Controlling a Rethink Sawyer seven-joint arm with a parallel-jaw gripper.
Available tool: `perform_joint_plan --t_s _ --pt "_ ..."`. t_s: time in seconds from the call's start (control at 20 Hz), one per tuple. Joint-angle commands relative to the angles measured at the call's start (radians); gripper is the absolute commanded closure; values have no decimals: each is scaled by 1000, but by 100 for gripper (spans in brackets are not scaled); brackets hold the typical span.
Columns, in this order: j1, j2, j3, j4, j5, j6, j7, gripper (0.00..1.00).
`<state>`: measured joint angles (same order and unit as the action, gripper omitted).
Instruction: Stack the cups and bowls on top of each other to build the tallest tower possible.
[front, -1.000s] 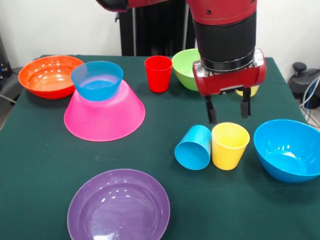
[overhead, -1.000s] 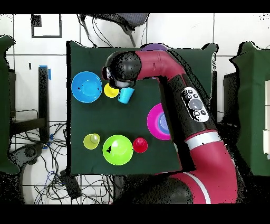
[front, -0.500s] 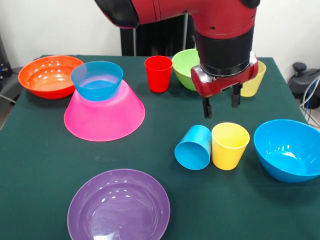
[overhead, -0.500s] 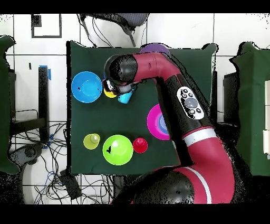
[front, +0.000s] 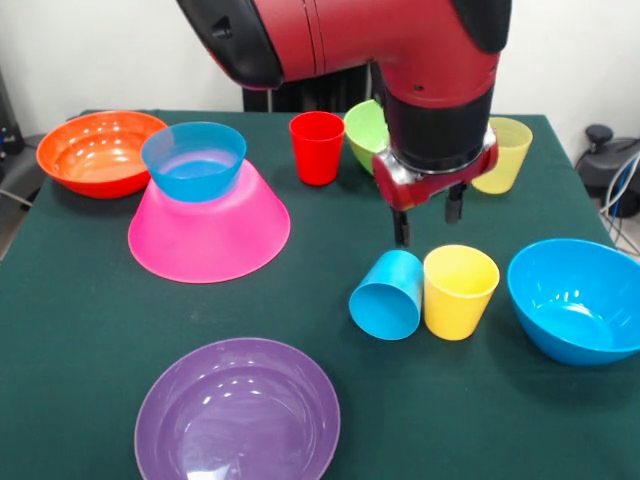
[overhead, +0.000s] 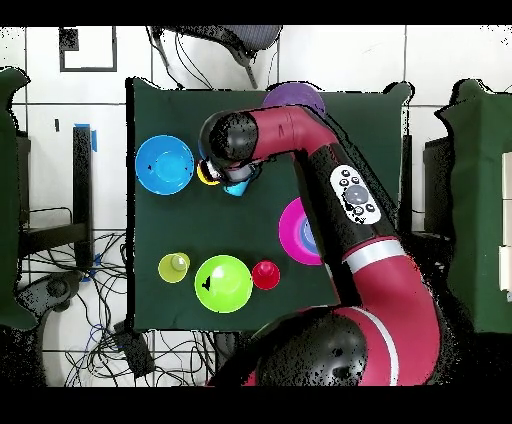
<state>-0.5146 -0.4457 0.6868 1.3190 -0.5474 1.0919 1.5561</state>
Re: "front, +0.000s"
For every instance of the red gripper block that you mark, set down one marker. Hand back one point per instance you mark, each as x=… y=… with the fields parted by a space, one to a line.
x=425 y=187

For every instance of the yellow plastic cup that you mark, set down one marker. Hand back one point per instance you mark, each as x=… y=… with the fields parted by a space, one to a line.
x=455 y=310

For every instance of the blue plastic cup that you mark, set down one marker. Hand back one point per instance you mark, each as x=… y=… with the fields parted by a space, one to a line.
x=385 y=310

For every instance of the pink plastic bowl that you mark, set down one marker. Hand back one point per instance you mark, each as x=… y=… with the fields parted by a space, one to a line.
x=215 y=240

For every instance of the small dark blue bowl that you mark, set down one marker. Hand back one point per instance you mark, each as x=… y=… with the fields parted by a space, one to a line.
x=195 y=185

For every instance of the orange plastic bowl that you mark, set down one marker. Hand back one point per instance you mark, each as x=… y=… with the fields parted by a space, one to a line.
x=85 y=160

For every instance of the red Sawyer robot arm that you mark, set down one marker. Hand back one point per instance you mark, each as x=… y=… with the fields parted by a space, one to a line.
x=375 y=35

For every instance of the translucent yellow-green plastic cup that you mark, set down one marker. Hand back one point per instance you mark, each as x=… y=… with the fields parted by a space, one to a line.
x=507 y=165

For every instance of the dark green table cloth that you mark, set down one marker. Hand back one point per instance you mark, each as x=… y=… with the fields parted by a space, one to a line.
x=325 y=225

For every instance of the green plastic bowl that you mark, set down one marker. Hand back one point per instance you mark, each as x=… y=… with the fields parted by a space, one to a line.
x=362 y=135

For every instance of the red plastic cup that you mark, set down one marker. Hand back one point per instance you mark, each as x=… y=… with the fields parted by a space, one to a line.
x=317 y=155

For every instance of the large light blue bowl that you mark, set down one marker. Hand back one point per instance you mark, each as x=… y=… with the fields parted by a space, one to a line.
x=575 y=310

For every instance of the black floor device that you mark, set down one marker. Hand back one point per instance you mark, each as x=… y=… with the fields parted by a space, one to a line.
x=20 y=165
x=600 y=165

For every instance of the purple plastic bowl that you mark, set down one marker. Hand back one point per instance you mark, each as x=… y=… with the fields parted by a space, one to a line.
x=235 y=425

